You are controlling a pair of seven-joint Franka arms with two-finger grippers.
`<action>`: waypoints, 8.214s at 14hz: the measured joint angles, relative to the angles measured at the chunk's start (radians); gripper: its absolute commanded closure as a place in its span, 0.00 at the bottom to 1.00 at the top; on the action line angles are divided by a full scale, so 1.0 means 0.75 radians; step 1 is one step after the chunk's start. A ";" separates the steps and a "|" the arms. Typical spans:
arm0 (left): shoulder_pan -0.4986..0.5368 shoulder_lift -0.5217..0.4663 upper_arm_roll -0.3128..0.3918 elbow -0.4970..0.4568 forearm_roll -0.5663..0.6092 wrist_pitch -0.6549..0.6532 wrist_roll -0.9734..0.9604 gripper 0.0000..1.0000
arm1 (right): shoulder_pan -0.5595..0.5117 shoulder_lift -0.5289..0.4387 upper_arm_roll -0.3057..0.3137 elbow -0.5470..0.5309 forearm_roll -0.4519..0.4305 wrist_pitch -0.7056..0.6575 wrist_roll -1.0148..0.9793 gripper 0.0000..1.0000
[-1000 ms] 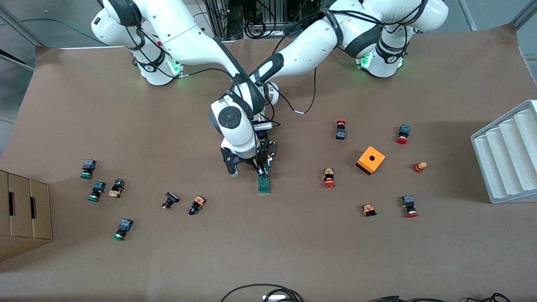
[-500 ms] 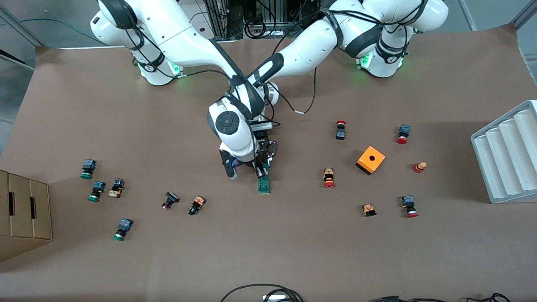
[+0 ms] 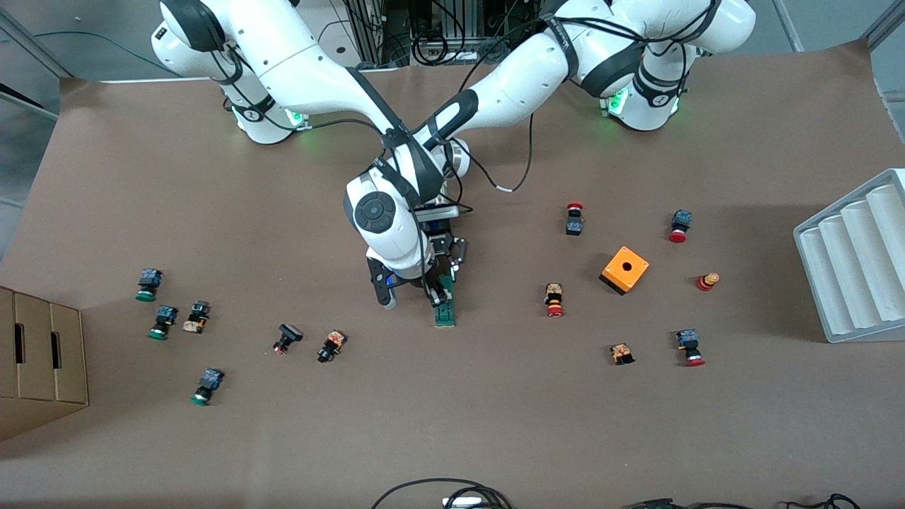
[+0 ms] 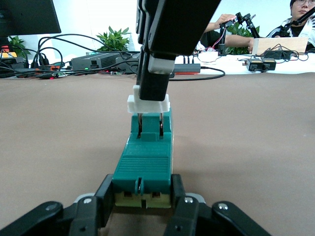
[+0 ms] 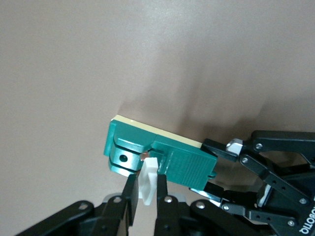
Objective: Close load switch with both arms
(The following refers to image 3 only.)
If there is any green rail connector block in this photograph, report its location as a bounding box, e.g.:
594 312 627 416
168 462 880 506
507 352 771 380
433 281 457 328

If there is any black push button orange block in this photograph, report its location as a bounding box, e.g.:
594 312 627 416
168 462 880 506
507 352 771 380
317 329 348 364

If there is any black square push button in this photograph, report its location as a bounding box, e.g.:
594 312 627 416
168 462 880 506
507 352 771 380
272 323 304 356

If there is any green mushroom push button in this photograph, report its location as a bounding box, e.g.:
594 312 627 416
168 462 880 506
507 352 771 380
135 268 164 303
189 368 226 407
147 305 179 341

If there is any brown cardboard box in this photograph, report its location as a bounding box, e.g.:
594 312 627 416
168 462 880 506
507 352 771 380
0 286 90 443

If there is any white ribbed plastic tray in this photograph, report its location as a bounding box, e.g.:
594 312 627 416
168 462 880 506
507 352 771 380
793 168 905 344

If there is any grey aluminium profile bar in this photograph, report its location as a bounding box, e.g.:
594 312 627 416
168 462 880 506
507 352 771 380
864 0 905 52

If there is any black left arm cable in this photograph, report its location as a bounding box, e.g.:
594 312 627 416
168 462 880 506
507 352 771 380
460 113 536 194

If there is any orange button enclosure box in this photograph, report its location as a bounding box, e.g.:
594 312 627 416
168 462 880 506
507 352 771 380
600 245 650 296

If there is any black looped cable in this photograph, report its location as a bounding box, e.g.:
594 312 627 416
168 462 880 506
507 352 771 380
371 479 511 509

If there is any aluminium frame rack with cables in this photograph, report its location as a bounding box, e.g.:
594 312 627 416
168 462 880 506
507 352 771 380
332 0 566 69

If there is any black cable with connector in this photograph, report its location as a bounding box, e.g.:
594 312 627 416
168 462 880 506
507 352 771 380
622 498 754 509

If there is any thin black cable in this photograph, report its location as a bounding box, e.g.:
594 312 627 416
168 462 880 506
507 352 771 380
778 493 862 509

